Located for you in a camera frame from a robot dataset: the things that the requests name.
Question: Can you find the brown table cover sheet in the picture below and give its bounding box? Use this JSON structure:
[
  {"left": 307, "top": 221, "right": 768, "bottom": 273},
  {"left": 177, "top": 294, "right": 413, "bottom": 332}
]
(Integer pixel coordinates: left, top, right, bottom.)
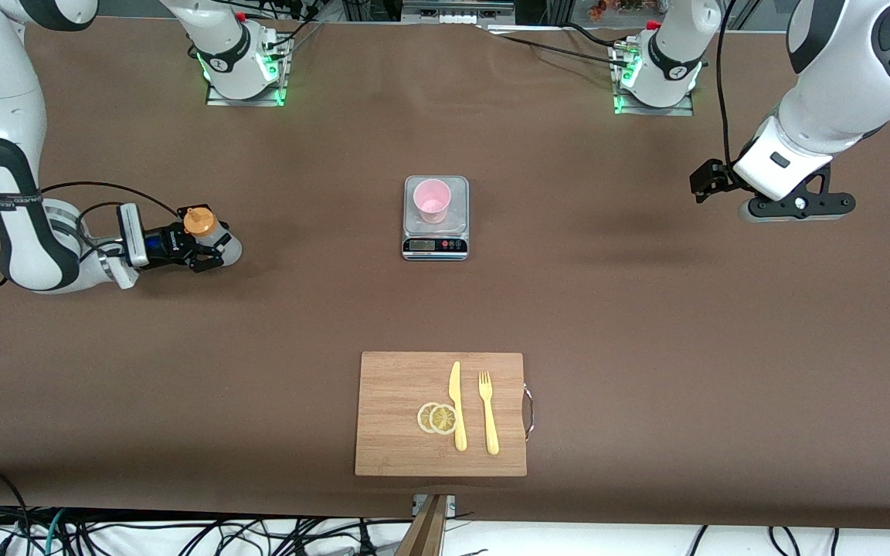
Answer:
[{"left": 0, "top": 14, "right": 890, "bottom": 534}]

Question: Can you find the translucent squeeze bottle orange cap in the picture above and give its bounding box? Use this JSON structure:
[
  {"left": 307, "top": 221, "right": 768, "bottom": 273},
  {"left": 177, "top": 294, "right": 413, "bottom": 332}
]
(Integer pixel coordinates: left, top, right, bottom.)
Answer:
[{"left": 183, "top": 207, "right": 244, "bottom": 266}]

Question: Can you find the yellow plastic knife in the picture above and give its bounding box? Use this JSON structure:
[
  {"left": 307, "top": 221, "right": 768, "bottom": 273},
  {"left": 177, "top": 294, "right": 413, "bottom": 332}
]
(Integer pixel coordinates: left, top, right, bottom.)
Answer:
[{"left": 448, "top": 361, "right": 468, "bottom": 453}]

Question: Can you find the small metal bracket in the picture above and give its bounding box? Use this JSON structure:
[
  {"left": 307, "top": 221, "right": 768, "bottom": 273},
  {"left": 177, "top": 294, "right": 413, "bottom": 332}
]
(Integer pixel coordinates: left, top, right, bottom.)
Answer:
[{"left": 412, "top": 494, "right": 457, "bottom": 517}]

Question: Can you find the bamboo cutting board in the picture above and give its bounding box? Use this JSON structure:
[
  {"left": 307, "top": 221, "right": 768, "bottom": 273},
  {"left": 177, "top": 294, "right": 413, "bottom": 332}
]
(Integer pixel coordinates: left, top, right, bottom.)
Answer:
[{"left": 355, "top": 351, "right": 535, "bottom": 477}]

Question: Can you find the wooden post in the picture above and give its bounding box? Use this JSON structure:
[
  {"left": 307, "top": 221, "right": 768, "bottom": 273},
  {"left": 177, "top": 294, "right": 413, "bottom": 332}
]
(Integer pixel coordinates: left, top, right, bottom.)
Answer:
[{"left": 395, "top": 494, "right": 450, "bottom": 556}]

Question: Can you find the teal cable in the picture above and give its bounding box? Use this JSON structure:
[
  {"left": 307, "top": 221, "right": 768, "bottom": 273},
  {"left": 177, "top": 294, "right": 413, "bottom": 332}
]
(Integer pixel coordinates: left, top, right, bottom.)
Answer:
[{"left": 42, "top": 508, "right": 69, "bottom": 556}]

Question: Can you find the yellow plastic fork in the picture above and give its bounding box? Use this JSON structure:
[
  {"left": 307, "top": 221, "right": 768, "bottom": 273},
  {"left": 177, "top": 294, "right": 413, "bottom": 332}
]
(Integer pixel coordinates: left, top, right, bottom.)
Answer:
[{"left": 477, "top": 371, "right": 501, "bottom": 456}]

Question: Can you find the long black cable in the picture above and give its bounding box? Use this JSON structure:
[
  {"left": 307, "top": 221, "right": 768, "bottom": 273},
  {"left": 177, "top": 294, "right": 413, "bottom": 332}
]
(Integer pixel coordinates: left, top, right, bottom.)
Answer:
[{"left": 484, "top": 25, "right": 635, "bottom": 69}]

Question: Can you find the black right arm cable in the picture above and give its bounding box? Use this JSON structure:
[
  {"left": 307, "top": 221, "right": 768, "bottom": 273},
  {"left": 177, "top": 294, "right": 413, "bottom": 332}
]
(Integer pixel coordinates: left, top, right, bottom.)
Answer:
[{"left": 0, "top": 181, "right": 179, "bottom": 288}]

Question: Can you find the pink plastic cup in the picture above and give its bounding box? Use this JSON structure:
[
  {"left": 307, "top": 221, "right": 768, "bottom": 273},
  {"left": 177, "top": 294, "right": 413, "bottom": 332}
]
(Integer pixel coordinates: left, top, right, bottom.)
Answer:
[{"left": 413, "top": 178, "right": 453, "bottom": 225}]

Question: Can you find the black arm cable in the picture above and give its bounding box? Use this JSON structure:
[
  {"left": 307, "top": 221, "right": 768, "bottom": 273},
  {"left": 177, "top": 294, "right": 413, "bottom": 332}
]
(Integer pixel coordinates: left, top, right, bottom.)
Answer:
[
  {"left": 715, "top": 0, "right": 741, "bottom": 168},
  {"left": 0, "top": 181, "right": 179, "bottom": 288}
]

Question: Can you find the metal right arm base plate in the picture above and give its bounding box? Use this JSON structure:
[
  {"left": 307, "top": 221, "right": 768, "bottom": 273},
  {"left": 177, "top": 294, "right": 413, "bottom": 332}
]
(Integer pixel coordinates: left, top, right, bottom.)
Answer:
[{"left": 206, "top": 35, "right": 292, "bottom": 107}]

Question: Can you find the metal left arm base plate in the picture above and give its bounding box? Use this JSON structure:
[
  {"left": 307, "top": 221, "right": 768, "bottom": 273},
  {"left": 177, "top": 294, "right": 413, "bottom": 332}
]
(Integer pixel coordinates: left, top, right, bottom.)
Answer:
[{"left": 613, "top": 46, "right": 695, "bottom": 117}]

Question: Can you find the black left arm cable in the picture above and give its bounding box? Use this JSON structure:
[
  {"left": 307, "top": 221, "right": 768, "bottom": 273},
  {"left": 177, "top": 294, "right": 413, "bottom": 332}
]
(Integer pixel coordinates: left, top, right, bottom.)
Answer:
[{"left": 715, "top": 0, "right": 741, "bottom": 168}]

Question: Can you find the silver digital kitchen scale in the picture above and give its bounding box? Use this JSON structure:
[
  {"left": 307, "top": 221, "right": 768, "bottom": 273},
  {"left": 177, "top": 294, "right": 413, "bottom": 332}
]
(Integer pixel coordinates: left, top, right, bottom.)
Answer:
[{"left": 402, "top": 175, "right": 470, "bottom": 262}]

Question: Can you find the aluminium frame rail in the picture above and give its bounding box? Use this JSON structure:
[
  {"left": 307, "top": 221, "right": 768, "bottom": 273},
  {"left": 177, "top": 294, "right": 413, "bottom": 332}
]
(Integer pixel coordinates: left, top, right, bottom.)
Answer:
[{"left": 401, "top": 0, "right": 517, "bottom": 24}]

